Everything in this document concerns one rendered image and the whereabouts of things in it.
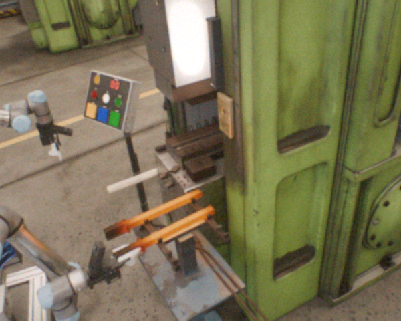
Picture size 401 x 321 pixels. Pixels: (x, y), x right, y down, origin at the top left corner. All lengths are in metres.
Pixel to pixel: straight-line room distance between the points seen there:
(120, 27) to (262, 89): 5.53
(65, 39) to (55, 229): 4.06
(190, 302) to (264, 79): 0.88
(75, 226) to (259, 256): 1.67
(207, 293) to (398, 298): 1.34
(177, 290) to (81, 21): 5.45
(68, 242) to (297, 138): 1.93
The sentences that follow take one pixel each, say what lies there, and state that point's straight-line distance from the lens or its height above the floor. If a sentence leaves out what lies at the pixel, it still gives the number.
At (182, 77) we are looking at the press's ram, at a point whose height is 1.40.
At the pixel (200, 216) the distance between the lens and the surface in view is 1.53.
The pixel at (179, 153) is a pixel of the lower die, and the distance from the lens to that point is 1.88.
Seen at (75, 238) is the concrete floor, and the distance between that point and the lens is 3.06.
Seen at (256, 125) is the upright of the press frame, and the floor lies 1.31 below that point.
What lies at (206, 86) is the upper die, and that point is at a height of 1.30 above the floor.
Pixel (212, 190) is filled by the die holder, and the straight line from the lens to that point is 1.86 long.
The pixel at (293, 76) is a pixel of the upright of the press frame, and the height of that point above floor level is 1.42.
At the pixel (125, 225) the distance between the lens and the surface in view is 1.55.
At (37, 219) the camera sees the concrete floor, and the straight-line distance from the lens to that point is 3.36.
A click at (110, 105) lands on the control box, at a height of 1.06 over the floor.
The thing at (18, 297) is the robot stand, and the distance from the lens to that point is 2.58.
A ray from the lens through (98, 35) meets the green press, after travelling 6.75.
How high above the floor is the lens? 2.05
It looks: 35 degrees down
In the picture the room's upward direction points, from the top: 6 degrees counter-clockwise
